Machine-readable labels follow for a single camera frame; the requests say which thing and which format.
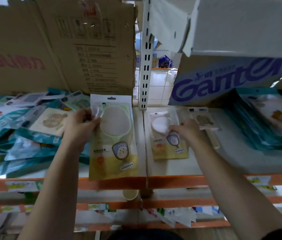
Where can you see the person's left hand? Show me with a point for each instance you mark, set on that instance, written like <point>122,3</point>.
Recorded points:
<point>78,132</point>

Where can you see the person's right hand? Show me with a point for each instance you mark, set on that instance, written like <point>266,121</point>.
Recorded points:
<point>190,133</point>

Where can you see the yellow hand mirror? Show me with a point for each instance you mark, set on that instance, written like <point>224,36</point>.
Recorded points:
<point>113,147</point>

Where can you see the cream packaged hand mirror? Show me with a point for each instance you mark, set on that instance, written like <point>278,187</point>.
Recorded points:
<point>156,149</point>

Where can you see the white metal shelf orange trim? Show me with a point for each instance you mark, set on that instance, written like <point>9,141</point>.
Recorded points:
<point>106,183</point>
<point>230,157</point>

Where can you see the messy pile of teal packets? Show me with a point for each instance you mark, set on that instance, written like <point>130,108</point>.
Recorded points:
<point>18,147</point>

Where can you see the person's right forearm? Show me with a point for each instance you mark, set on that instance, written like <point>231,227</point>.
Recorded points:
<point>235,192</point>

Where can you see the person's left forearm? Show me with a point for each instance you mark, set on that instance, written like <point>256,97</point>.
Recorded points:
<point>53,197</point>

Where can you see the person's black shirt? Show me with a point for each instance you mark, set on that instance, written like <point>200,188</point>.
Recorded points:
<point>143,234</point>

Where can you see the cardboard sheet blue lettering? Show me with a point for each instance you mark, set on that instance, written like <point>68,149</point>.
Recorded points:
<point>218,82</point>

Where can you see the brown plastic cup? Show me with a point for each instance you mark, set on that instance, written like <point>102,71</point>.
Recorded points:
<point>146,193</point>

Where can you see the blue patterned bag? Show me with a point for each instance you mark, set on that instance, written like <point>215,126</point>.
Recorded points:
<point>165,61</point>

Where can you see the yellow white price label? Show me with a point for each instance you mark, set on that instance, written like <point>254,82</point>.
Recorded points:
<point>22,186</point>
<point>259,180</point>

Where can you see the beige paper cup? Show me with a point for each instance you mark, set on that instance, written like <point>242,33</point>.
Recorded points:
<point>130,194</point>

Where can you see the pile of white paper cards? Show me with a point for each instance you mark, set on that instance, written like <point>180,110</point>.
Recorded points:
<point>180,216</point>

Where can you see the yellow snack sachet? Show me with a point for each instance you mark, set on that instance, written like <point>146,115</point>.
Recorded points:
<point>267,187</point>

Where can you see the brown cardboard sheet red print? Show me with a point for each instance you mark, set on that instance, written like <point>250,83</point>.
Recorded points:
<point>56,34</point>

